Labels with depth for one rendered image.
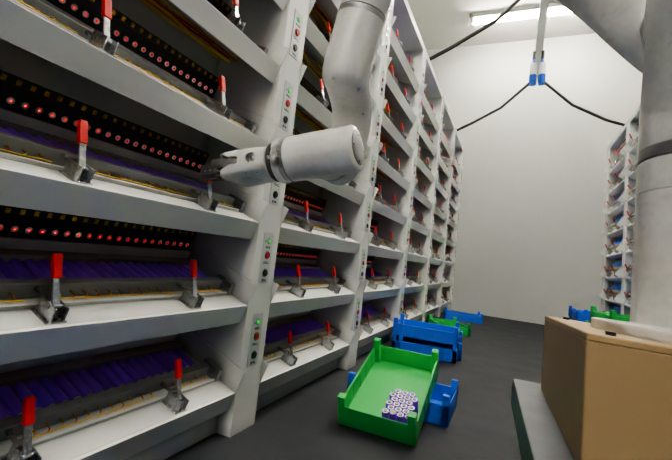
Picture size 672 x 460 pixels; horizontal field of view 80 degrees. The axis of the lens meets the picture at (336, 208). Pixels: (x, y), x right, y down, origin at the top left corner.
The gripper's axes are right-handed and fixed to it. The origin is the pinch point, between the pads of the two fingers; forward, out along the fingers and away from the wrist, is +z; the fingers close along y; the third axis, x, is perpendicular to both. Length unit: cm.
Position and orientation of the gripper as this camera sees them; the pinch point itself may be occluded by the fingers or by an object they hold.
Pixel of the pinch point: (212, 172)
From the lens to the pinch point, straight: 86.0
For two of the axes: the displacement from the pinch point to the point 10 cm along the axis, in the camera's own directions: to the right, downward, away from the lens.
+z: -9.2, 1.0, 3.8
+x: -0.4, -9.8, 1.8
